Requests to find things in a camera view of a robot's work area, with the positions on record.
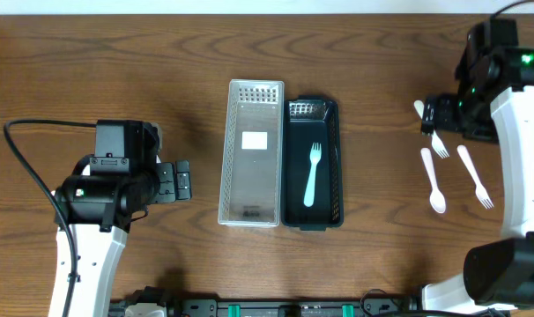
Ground white plastic fork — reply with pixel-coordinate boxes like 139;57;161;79
457;144;494;209
413;100;449;159

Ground pale pink plastic fork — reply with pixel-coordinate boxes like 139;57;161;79
420;148;447;214

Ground mint green plastic fork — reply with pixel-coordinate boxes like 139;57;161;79
303;143;322;208

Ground dark green plastic basket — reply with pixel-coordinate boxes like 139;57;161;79
280;96;345;231

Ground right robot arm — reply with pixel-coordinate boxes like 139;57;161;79
420;17;534;315

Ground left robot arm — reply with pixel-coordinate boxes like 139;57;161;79
48;120;192;316

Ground clear perforated plastic basket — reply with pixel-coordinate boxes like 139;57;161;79
218;79;285;227

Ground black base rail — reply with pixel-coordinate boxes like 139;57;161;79
108;288;513;317

